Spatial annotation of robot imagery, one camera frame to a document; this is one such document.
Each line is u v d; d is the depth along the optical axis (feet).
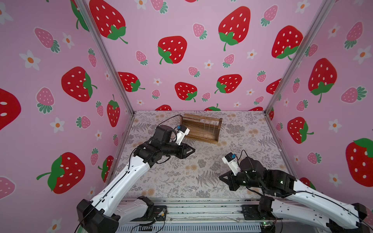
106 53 2.78
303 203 1.49
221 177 2.18
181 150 1.99
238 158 1.94
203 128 3.64
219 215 2.41
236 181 1.91
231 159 1.97
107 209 1.26
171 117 1.79
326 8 2.27
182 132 2.06
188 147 2.08
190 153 2.20
